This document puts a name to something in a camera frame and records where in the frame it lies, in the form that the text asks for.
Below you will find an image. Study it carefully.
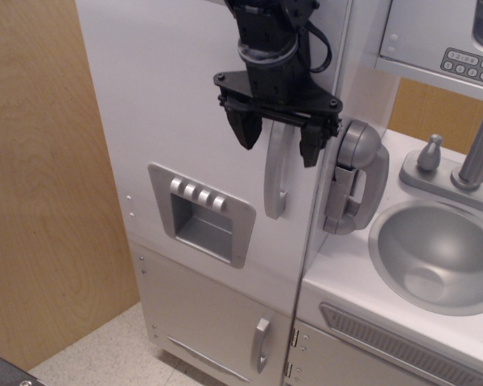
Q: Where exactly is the brass door hinge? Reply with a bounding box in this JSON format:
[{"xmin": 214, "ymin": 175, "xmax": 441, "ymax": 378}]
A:
[
  {"xmin": 291, "ymin": 328, "xmax": 299, "ymax": 347},
  {"xmin": 284, "ymin": 362, "xmax": 293, "ymax": 378}
]

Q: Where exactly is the grey toy telephone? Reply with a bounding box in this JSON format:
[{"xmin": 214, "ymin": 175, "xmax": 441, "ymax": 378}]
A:
[{"xmin": 323, "ymin": 120, "xmax": 390, "ymax": 235}]

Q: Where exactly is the black case corner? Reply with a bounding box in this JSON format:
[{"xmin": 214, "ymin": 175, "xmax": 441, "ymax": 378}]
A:
[{"xmin": 0, "ymin": 357, "xmax": 44, "ymax": 386}]

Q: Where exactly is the toy microwave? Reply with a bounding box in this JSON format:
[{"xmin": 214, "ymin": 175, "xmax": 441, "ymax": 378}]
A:
[{"xmin": 376, "ymin": 1, "xmax": 483, "ymax": 101}]

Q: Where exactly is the grey lower door handle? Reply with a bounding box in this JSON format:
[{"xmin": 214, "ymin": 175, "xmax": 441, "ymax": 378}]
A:
[{"xmin": 251, "ymin": 318, "xmax": 271, "ymax": 374}]

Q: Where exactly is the grey toy faucet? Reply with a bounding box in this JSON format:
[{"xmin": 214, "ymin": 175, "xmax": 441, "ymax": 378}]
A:
[{"xmin": 451, "ymin": 119, "xmax": 483, "ymax": 191}]

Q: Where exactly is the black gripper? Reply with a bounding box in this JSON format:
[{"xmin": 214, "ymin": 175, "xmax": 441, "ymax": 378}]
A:
[{"xmin": 213, "ymin": 59, "xmax": 343, "ymax": 168}]

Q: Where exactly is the grey ice dispenser panel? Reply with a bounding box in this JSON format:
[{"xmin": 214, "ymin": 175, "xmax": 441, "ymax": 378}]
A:
[{"xmin": 147, "ymin": 162, "xmax": 256, "ymax": 269}]

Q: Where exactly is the grey faucet knob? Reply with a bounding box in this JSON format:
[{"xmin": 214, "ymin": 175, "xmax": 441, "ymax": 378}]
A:
[{"xmin": 417, "ymin": 133, "xmax": 443, "ymax": 172}]

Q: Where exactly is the white lower freezer door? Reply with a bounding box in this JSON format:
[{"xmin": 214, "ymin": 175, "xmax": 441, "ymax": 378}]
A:
[{"xmin": 130, "ymin": 242, "xmax": 291, "ymax": 385}]

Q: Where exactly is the lower brass door hinge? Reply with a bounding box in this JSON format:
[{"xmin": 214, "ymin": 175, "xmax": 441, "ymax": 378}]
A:
[{"xmin": 284, "ymin": 362, "xmax": 293, "ymax": 378}]

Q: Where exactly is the grey toy sink basin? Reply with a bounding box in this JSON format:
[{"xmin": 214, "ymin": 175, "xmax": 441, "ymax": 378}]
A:
[{"xmin": 369, "ymin": 201, "xmax": 483, "ymax": 316}]

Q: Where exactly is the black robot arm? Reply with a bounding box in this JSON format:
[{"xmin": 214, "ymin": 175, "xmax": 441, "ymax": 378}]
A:
[{"xmin": 213, "ymin": 1, "xmax": 343, "ymax": 167}]

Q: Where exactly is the white fridge door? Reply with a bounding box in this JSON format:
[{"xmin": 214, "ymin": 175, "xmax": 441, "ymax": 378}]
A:
[{"xmin": 76, "ymin": 1, "xmax": 349, "ymax": 318}]

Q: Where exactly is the white toy kitchen cabinet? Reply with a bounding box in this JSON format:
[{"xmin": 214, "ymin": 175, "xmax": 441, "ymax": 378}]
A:
[{"xmin": 285, "ymin": 1, "xmax": 483, "ymax": 385}]

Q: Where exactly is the grey fridge door handle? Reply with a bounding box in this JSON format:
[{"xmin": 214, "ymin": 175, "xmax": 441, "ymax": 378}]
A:
[{"xmin": 263, "ymin": 121, "xmax": 295, "ymax": 220}]

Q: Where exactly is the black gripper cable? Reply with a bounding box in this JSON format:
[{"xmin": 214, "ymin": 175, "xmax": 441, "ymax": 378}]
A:
[{"xmin": 305, "ymin": 22, "xmax": 333, "ymax": 76}]

